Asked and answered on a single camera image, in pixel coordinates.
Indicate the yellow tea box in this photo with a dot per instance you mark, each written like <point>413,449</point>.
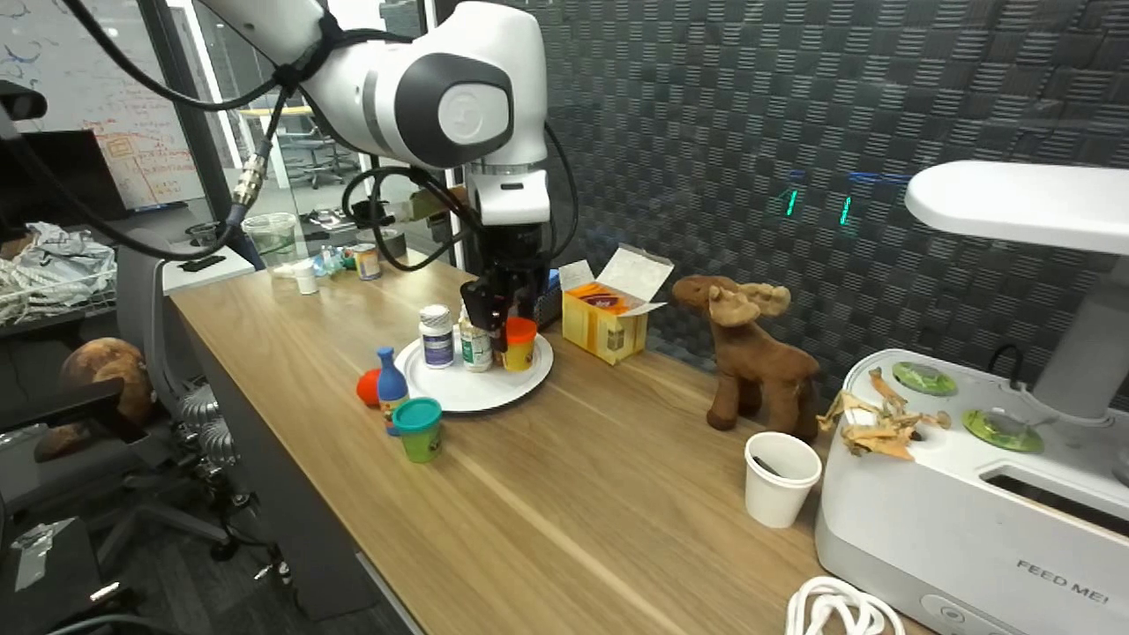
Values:
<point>601,330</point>

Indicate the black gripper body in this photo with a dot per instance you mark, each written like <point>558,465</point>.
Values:
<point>507,251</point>

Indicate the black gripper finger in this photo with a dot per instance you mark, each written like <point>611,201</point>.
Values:
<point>486,307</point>
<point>535,297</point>

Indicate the white paper plate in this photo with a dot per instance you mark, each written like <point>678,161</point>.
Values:
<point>472,390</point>

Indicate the black device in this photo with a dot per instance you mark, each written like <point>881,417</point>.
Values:
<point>20,101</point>

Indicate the brown round plush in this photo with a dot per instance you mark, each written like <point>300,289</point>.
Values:
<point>108,363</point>

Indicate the brown moose plush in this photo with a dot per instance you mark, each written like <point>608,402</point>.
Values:
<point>760,363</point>

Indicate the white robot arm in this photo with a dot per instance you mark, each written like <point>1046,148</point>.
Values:
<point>446,106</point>

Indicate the red green toy ball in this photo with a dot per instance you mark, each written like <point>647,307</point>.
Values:
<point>368,390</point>

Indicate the black stand pole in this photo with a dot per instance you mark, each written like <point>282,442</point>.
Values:
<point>200,127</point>

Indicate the supplement bottle green label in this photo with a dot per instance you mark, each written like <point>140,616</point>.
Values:
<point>475,349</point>

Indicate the small jar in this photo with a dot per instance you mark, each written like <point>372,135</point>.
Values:
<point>368,262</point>

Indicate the crumpled grey cloth pile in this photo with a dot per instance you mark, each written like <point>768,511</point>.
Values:
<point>57,275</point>

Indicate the white paper cup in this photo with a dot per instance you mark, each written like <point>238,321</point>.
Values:
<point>782,482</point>

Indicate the blue toy bottle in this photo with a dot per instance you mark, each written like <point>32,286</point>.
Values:
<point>394,381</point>

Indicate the white hydroponic planter with lamp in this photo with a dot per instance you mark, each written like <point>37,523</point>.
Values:
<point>939,531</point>

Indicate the small clear cup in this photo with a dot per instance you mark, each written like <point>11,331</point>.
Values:
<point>306,281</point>

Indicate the green tub teal lid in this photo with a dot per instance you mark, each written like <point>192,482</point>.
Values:
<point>419,423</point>

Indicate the dried plant leaves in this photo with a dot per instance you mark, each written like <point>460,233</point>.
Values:
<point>876,442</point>

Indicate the white pill bottle blue label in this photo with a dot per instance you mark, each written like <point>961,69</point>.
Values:
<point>434,338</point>

